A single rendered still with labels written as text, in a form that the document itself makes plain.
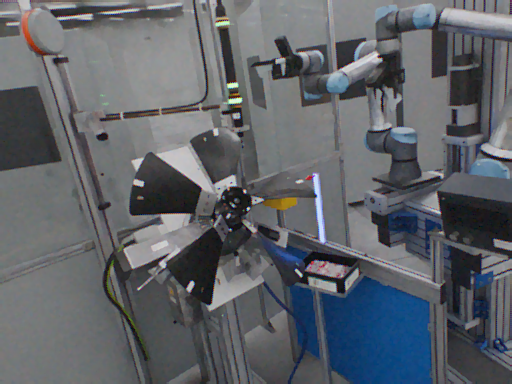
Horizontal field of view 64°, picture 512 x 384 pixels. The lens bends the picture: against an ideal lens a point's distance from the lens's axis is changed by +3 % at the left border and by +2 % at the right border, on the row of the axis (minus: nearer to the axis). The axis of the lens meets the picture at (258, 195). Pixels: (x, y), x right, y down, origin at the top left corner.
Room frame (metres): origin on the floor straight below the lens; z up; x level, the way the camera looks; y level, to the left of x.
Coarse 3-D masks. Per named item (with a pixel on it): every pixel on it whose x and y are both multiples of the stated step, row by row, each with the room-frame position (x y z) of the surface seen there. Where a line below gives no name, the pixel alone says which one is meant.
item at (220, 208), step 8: (224, 192) 1.36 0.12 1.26; (232, 192) 1.38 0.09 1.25; (240, 192) 1.39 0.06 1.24; (224, 200) 1.34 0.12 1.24; (232, 200) 1.36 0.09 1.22; (240, 200) 1.37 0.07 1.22; (248, 200) 1.37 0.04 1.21; (216, 208) 1.37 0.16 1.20; (224, 208) 1.32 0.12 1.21; (232, 208) 1.33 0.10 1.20; (240, 208) 1.34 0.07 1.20; (248, 208) 1.34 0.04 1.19; (208, 216) 1.40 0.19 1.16; (216, 216) 1.39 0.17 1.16; (224, 216) 1.34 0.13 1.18; (232, 216) 1.32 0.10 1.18; (240, 216) 1.32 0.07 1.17; (232, 224) 1.39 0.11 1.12; (240, 224) 1.40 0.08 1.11; (232, 232) 1.39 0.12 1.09
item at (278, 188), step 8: (280, 176) 1.63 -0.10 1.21; (288, 176) 1.62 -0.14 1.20; (272, 184) 1.56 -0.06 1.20; (280, 184) 1.55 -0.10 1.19; (288, 184) 1.55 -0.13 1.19; (296, 184) 1.55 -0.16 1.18; (304, 184) 1.56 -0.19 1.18; (256, 192) 1.50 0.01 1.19; (264, 192) 1.49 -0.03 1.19; (272, 192) 1.48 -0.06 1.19; (280, 192) 1.48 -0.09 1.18; (288, 192) 1.48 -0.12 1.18; (296, 192) 1.49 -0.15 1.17; (304, 192) 1.50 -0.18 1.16; (312, 192) 1.51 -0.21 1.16
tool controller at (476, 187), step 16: (464, 176) 1.16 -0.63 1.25; (480, 176) 1.13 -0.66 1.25; (448, 192) 1.12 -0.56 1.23; (464, 192) 1.09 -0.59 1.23; (480, 192) 1.06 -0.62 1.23; (496, 192) 1.04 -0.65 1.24; (448, 208) 1.13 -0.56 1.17; (464, 208) 1.08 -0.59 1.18; (480, 208) 1.05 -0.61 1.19; (496, 208) 1.01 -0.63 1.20; (448, 224) 1.14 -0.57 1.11; (464, 224) 1.10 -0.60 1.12; (480, 224) 1.06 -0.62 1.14; (496, 224) 1.02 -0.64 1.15; (464, 240) 1.09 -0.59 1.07; (480, 240) 1.07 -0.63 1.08; (496, 240) 1.03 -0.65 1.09
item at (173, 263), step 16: (208, 240) 1.24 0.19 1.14; (176, 256) 1.14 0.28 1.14; (192, 256) 1.17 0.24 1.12; (208, 256) 1.22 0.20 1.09; (176, 272) 1.12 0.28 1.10; (192, 272) 1.15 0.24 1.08; (208, 272) 1.20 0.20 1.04; (192, 288) 1.13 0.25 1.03; (208, 288) 1.18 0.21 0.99; (208, 304) 1.15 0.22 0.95
